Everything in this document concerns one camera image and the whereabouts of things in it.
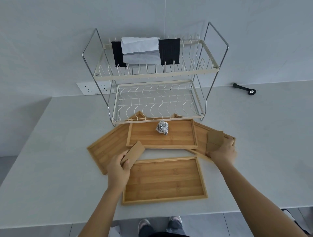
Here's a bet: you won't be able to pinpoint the person's right hand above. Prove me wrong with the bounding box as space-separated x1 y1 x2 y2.
206 139 238 167

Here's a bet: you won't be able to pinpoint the person's left hand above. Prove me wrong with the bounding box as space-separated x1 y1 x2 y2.
107 149 134 190

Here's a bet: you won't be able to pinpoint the small bamboo board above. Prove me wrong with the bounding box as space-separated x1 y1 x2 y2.
120 140 146 169
206 131 224 154

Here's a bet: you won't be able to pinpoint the person's left forearm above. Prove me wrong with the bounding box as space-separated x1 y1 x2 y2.
78 181 131 237

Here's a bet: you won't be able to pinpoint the person's right forearm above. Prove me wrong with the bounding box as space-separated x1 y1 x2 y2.
215 159 308 237

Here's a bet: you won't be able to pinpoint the bamboo wooden tray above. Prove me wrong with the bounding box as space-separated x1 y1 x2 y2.
122 157 208 205
87 111 145 175
174 113 237 163
126 119 198 149

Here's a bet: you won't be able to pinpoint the crumpled silver foil ball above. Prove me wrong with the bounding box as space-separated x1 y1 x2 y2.
156 120 170 135

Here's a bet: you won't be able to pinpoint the person's left shoe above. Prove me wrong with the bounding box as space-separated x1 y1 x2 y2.
138 218 151 234

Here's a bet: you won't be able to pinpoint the person's shoe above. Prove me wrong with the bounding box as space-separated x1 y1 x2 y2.
138 218 151 234
168 216 183 230

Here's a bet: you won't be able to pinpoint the person's right shoe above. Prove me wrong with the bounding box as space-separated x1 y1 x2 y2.
168 216 183 230

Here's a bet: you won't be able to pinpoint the person's dark trousers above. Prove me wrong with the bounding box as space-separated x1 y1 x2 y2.
139 220 184 237

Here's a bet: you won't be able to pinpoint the white two-tier dish rack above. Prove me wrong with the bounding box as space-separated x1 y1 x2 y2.
82 22 229 127

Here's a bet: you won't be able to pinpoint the black and white floor object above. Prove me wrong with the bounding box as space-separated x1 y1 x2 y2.
281 208 303 232

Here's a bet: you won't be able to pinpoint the black cloth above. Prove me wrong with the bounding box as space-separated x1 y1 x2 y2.
111 39 181 68

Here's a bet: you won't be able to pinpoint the white folded cloth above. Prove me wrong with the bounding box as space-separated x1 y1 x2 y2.
121 37 161 65

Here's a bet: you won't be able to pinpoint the black handle tool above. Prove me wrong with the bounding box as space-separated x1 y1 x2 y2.
232 83 257 96

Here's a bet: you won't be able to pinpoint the white wall power socket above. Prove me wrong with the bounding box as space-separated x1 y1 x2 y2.
76 81 115 95

